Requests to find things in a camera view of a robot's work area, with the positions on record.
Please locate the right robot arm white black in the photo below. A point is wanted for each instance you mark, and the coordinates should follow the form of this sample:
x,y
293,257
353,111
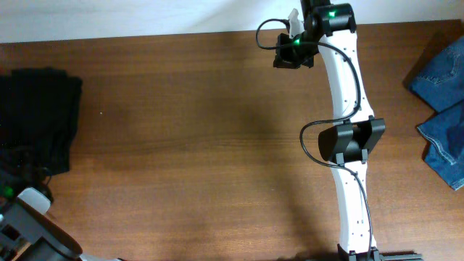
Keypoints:
x,y
331,31

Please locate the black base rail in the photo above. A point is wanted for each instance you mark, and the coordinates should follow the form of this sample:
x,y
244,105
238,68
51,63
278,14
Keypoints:
x,y
401,257

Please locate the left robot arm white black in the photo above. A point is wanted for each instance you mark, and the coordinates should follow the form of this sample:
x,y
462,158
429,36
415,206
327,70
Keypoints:
x,y
26,232

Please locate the blue denim jeans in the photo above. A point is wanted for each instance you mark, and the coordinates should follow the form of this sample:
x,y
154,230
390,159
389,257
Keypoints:
x,y
440,85

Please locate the black pants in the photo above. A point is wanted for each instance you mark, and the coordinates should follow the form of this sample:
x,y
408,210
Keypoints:
x,y
39,111

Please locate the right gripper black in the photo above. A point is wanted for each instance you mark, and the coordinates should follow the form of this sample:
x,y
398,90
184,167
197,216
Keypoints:
x,y
284,58

